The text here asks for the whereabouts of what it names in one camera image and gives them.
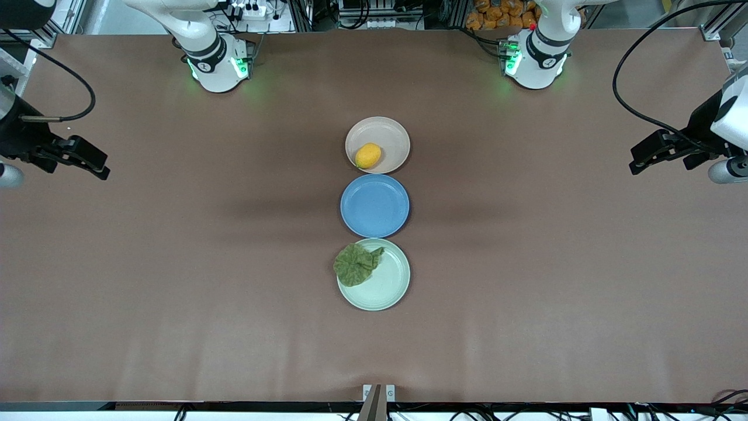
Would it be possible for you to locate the yellow lemon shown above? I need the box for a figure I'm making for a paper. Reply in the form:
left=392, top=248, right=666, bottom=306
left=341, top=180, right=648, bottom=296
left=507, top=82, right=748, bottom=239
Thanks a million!
left=355, top=142, right=382, bottom=170

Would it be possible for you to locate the green lettuce leaf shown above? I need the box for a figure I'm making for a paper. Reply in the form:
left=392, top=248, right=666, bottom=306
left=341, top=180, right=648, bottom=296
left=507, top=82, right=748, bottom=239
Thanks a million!
left=333, top=243, right=386, bottom=287

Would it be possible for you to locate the white power strip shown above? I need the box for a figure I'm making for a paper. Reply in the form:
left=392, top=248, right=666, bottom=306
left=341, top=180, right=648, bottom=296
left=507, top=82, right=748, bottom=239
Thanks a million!
left=224, top=2, right=271, bottom=19

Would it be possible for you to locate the dark equipment rack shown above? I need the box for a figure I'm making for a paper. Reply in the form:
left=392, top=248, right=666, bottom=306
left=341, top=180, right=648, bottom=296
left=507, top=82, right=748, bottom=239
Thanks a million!
left=289, top=0, right=468, bottom=32

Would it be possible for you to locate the beige round plate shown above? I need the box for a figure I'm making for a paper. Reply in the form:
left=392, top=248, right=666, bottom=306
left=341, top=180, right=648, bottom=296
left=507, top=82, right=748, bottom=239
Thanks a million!
left=345, top=116, right=411, bottom=175

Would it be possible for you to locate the blue round plate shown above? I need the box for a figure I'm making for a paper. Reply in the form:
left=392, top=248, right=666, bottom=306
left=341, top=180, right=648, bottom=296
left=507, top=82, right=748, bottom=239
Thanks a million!
left=340, top=174, right=410, bottom=239

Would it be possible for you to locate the pale green round plate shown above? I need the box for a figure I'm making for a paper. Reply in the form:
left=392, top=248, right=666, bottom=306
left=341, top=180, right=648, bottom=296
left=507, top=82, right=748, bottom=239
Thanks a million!
left=337, top=238, right=411, bottom=311

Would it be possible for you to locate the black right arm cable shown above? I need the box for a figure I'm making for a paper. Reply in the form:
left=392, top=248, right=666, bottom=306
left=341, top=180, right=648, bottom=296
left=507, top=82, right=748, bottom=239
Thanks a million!
left=0, top=28, right=97, bottom=123

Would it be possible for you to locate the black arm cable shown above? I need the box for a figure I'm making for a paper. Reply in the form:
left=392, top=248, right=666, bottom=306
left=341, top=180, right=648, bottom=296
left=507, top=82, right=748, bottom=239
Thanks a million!
left=612, top=0, right=748, bottom=147
left=0, top=28, right=97, bottom=123

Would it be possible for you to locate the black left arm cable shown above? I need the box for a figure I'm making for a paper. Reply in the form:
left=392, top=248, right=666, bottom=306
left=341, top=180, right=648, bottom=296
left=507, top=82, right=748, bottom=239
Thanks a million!
left=612, top=0, right=748, bottom=147

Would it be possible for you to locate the metal table edge bracket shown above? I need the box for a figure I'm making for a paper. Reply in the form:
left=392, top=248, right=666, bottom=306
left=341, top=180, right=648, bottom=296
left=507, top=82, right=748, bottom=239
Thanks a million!
left=356, top=384, right=397, bottom=421

